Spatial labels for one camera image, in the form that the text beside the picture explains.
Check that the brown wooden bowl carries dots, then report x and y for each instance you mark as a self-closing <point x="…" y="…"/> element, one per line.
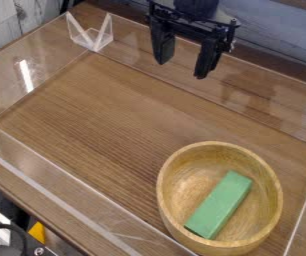
<point x="186" y="178"/>

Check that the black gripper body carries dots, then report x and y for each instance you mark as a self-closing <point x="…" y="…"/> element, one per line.
<point x="194" y="19"/>

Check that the green rectangular block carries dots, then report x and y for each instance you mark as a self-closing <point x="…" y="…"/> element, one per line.
<point x="217" y="207"/>

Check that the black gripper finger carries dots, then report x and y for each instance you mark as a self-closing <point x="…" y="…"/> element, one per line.
<point x="208" y="57"/>
<point x="162" y="40"/>

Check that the black device with knob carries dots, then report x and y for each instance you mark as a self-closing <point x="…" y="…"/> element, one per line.
<point x="34" y="249"/>

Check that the clear acrylic enclosure wall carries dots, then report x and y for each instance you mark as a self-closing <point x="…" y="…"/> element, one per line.
<point x="77" y="212"/>

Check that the clear acrylic corner bracket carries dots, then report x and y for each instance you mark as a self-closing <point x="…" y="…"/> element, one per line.
<point x="90" y="38"/>

